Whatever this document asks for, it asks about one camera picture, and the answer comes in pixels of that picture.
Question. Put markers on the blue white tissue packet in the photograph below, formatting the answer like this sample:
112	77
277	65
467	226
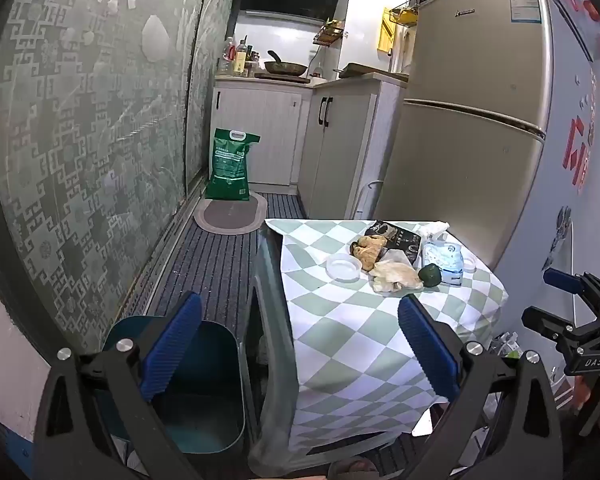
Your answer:
445	257

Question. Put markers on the grey striped floor rug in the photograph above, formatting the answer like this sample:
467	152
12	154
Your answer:
215	270

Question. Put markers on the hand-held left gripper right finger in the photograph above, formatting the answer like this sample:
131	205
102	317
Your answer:
427	345

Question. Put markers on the green white checkered tablecloth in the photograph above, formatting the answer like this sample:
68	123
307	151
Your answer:
350	320

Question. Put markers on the row of condiment bottles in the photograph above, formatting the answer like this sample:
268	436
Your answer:
239	59

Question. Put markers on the dark green round fruit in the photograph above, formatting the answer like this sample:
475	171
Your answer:
430	275

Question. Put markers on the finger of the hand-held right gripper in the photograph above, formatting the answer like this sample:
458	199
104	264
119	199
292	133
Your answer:
562	280
542	321

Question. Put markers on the white crumpled tissue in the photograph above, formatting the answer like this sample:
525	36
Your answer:
436	227

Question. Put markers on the champagne two-door refrigerator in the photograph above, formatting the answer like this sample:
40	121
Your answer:
470	160

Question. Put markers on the oval grey floor mat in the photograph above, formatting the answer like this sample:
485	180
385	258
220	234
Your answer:
230	215

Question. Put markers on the white plastic bag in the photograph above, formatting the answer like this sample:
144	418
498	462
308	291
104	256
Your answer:
395	277

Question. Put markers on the yellow wall rack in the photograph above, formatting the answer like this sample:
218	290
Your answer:
395	22

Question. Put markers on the black printed packet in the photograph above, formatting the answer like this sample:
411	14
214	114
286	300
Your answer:
402	240

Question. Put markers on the small clear round lid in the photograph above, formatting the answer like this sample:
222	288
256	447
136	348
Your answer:
468	261

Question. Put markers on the patterned frosted glass door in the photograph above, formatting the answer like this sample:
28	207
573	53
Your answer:
95	135

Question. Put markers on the dark teal plastic bin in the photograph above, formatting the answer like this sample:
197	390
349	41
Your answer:
205	385

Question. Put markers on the green rice bag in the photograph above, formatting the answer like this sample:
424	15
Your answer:
230	165

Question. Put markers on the white round plastic lid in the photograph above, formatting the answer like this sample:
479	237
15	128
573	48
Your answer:
344	266

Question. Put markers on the white kitchen cabinet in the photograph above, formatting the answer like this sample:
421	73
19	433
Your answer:
260	130
340	150

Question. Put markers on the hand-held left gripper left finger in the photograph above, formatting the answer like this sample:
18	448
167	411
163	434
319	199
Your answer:
175	345

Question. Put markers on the wooden cutting board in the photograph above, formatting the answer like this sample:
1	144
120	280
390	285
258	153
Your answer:
370	70

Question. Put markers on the clear plastic bag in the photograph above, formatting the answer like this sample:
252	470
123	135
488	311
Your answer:
506	345

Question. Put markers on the person's foot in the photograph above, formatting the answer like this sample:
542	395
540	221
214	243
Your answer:
352	469

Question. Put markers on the dark frying pan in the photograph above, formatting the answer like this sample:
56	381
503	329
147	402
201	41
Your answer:
285	66

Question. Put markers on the red paper decoration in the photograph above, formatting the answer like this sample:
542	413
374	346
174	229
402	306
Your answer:
577	155

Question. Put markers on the grey figure magnet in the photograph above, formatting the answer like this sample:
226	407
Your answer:
561	230

